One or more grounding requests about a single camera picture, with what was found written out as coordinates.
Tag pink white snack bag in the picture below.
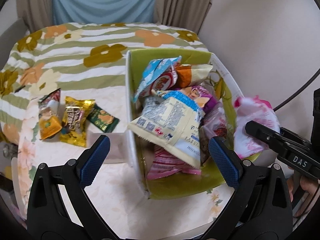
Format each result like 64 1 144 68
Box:
234 96 280 159

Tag gold snack bag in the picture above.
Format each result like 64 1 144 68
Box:
59 96 95 147

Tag white translucent packet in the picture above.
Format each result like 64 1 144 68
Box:
87 131 126 164

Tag red brown yellow snack bag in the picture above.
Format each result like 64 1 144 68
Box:
38 88 62 140

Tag dark green snack packet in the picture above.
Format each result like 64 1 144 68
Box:
87 104 119 133

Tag pink striped snack bag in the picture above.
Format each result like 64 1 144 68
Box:
146 145 201 180

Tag light blue white snack bag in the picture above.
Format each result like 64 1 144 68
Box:
127 90 204 169

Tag grey white barcode snack bag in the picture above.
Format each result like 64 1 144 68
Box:
142 96 163 115

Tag orange white cake bag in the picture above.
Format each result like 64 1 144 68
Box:
175 64 213 88

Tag blue red cartoon snack bag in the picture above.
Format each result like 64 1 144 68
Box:
132 56 182 103

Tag cartoon purple blue snack bag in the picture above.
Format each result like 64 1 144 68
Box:
199 106 227 166

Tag person's right hand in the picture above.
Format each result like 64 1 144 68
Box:
293 176 319 218

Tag green cardboard box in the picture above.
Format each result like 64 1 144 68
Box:
126 48 243 200

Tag floral striped bed quilt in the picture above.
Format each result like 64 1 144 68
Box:
1 23 206 144

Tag grey padded headboard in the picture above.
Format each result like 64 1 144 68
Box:
0 18 28 70

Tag right beige curtain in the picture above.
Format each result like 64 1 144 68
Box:
153 0 212 33

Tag beige curtain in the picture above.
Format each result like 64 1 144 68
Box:
153 0 212 33
16 0 53 33

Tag blue cloth under window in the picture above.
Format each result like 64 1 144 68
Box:
52 0 156 24

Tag left beige curtain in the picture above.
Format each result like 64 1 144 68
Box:
16 0 53 33

